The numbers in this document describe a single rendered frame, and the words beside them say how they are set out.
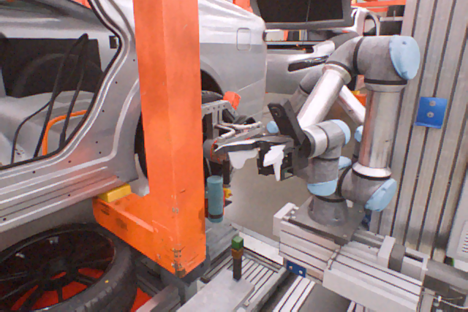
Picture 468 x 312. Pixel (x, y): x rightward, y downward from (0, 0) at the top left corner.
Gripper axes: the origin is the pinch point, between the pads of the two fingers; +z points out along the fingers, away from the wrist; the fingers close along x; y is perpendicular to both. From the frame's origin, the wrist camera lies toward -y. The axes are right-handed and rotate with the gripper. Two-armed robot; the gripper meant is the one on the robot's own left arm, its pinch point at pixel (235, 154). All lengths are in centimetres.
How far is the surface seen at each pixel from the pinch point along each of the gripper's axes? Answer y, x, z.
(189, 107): -5, 50, -19
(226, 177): 34, 71, -48
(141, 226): 46, 78, -5
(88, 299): 64, 72, 22
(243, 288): 73, 44, -32
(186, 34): -30, 47, -19
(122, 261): 62, 84, 5
